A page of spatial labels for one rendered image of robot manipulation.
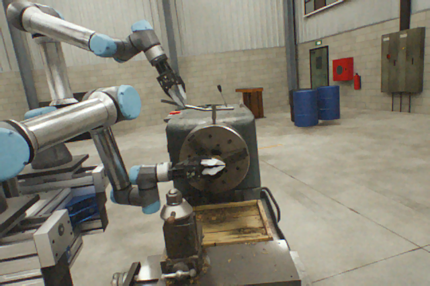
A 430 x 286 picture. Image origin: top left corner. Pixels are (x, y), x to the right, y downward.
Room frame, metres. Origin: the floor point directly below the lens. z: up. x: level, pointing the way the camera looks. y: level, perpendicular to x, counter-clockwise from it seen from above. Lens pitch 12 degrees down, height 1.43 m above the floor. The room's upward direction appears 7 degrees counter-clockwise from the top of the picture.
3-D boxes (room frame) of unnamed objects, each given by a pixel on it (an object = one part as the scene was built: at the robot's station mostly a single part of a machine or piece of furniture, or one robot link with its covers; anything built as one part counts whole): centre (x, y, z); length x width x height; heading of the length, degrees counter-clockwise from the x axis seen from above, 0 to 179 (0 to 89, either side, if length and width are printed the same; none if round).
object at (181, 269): (0.68, 0.12, 0.99); 0.20 x 0.10 x 0.05; 178
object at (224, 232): (1.01, 0.03, 0.89); 0.36 x 0.30 x 0.04; 88
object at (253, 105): (10.20, -1.32, 0.50); 1.61 x 0.44 x 1.00; 15
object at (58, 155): (1.18, 0.69, 1.21); 0.15 x 0.15 x 0.10
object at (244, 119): (1.68, 0.02, 1.06); 0.59 x 0.48 x 0.39; 178
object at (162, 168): (1.07, 0.21, 1.10); 0.08 x 0.05 x 0.08; 177
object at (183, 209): (0.65, 0.12, 1.13); 0.08 x 0.08 x 0.03
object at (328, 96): (7.91, -3.17, 0.44); 0.59 x 0.59 x 0.88
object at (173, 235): (0.66, 0.11, 1.07); 0.07 x 0.07 x 0.10; 88
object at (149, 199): (1.08, 0.30, 1.00); 0.11 x 0.08 x 0.11; 63
